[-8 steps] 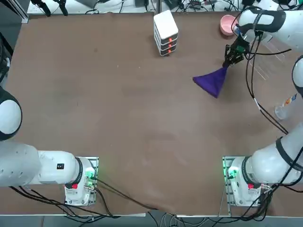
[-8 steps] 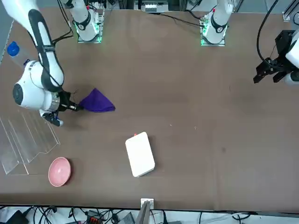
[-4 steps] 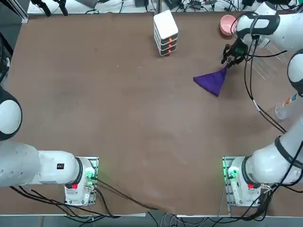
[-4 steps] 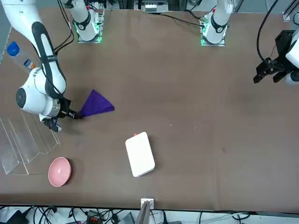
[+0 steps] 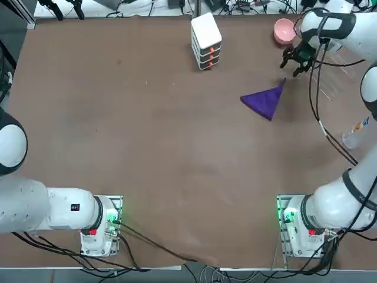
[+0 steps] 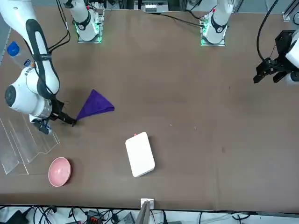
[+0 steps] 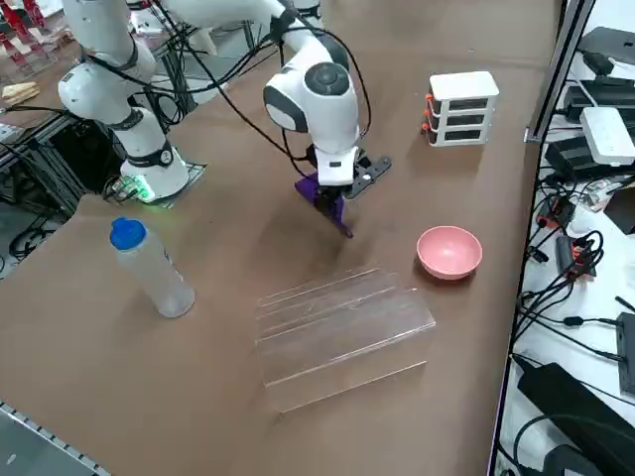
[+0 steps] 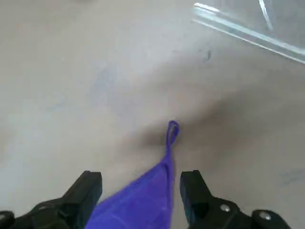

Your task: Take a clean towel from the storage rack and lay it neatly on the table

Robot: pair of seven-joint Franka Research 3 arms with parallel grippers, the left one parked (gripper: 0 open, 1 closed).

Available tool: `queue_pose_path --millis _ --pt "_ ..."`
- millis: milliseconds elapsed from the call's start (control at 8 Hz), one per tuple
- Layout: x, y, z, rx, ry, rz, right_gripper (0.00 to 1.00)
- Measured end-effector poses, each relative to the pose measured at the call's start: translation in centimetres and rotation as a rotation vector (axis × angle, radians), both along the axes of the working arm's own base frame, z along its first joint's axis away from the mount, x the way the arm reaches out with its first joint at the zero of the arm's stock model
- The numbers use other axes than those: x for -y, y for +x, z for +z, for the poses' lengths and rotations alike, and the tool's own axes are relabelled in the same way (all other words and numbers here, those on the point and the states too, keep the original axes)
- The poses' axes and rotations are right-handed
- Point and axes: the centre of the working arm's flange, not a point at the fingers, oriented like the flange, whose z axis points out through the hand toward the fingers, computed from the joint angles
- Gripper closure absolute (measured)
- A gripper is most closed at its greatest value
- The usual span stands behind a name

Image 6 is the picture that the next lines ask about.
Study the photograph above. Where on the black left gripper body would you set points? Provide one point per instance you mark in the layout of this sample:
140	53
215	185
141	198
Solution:
283	44

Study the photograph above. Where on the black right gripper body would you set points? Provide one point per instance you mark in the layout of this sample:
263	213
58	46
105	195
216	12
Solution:
57	109

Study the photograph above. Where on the purple towel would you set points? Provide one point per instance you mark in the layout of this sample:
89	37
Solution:
95	105

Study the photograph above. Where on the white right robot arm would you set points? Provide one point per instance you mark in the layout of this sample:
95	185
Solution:
23	98

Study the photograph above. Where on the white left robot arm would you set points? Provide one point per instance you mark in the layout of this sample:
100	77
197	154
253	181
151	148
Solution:
218	23

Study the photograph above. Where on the clear acrylic stepped rack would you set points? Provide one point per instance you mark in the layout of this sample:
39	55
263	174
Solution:
23	144

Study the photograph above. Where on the pink bowl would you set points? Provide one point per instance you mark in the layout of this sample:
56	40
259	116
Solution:
59	171

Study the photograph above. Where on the clear bottle blue cap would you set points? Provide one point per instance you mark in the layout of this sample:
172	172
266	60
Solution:
12	49

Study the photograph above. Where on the white three-drawer box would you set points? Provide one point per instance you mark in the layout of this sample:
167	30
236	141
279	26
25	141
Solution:
140	155

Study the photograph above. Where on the black device red buttons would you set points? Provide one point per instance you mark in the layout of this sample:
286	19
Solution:
93	218

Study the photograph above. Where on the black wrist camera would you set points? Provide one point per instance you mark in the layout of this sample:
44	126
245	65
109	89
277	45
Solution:
43	127

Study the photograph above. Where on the aluminium frame bracket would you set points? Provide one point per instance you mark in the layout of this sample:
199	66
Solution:
289	12

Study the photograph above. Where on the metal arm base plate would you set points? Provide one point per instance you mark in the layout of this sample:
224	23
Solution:
81	41
205	44

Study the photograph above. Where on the white pole foot bracket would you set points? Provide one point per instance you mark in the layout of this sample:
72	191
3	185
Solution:
147	201

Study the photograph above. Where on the grey aluminium camera pole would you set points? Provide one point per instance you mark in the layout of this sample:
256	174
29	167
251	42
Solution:
143	214

